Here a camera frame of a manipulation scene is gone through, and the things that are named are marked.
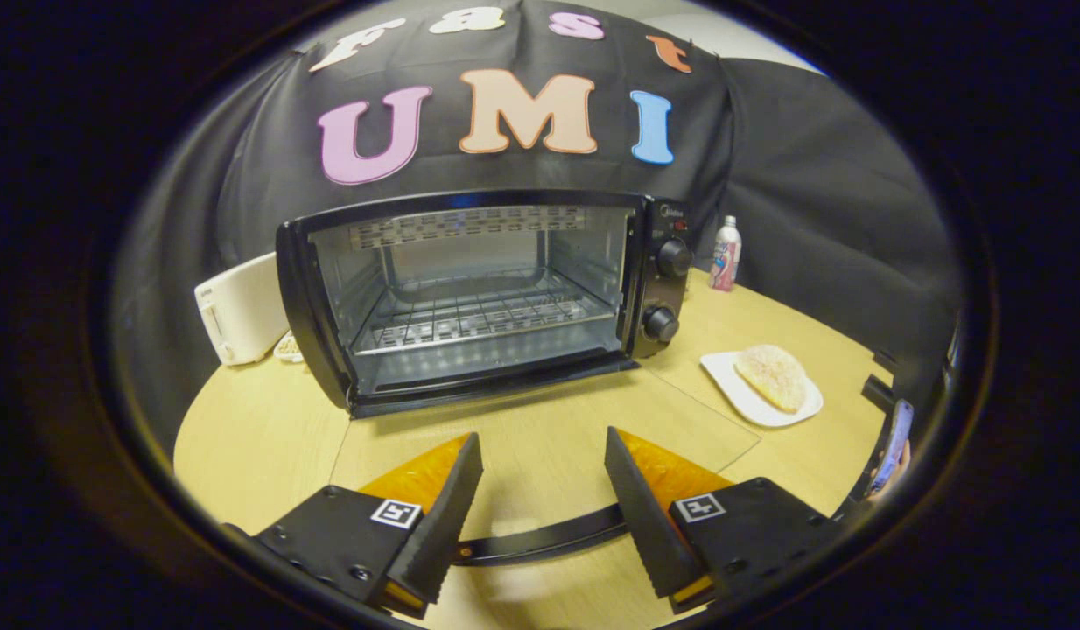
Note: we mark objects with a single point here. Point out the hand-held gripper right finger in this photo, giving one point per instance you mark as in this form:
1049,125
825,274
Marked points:
641,516

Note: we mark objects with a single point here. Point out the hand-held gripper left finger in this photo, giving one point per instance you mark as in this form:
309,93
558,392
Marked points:
444,516

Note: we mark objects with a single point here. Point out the sugared bread bun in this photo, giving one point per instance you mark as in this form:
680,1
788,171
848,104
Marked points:
772,376

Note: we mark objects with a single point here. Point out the black toaster oven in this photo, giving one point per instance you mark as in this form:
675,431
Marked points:
669,293

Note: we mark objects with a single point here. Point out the white pop-up toaster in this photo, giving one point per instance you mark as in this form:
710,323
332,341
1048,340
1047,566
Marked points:
242,306

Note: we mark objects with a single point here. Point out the white plate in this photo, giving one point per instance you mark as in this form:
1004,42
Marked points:
732,385

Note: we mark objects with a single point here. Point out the smartphone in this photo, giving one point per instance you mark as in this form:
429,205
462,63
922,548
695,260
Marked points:
892,442

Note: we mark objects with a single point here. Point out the pink and silver bottle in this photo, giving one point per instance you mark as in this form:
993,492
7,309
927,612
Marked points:
725,258

